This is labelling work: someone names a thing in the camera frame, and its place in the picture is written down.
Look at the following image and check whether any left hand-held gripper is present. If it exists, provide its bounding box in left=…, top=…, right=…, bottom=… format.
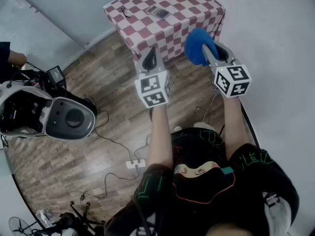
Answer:
left=134, top=46, right=172, bottom=109

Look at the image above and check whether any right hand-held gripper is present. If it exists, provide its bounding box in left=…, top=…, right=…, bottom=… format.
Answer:
left=202, top=41, right=252, bottom=99

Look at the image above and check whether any blue cloth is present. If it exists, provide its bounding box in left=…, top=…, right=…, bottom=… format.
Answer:
left=184, top=28, right=220, bottom=67

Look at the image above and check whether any grey calculator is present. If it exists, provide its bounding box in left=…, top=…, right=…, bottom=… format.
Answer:
left=146, top=5, right=171, bottom=20

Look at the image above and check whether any person's right forearm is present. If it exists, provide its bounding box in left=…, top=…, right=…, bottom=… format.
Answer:
left=222, top=96, right=250, bottom=161

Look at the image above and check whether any person's left forearm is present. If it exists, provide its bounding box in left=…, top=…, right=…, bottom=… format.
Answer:
left=147, top=105, right=174, bottom=170

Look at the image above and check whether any red white checkered tablecloth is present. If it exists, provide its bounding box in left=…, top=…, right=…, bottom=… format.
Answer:
left=103, top=0, right=226, bottom=64

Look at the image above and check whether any person's right shoe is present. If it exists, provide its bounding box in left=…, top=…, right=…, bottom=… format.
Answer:
left=193, top=121, right=216, bottom=133

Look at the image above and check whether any black power adapter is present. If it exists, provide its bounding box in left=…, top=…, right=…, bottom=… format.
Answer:
left=46, top=65, right=67, bottom=89

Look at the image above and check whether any white power strip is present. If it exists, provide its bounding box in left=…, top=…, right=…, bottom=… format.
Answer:
left=126, top=159, right=147, bottom=170

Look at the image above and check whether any white grey machine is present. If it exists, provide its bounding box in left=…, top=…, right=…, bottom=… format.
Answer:
left=0, top=81, right=98, bottom=141

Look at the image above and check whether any black printed shirt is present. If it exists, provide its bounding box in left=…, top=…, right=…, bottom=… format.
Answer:
left=104, top=127, right=300, bottom=236

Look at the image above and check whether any white grey bag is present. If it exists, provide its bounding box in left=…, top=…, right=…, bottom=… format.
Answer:
left=262, top=191, right=292, bottom=236

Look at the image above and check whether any clear plastic bag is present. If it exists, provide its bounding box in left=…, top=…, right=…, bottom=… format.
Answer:
left=35, top=208, right=56, bottom=222

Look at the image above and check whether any black fan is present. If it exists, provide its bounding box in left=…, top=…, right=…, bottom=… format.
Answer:
left=8, top=216, right=33, bottom=236

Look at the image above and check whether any thin grey cable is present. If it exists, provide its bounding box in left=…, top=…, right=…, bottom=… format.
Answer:
left=194, top=94, right=218, bottom=125

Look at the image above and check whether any black floor cable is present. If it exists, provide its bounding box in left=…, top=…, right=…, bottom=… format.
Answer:
left=133, top=133, right=152, bottom=162
left=94, top=110, right=135, bottom=162
left=79, top=165, right=141, bottom=203

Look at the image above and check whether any black body cable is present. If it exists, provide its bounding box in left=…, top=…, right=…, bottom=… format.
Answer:
left=130, top=195, right=151, bottom=236

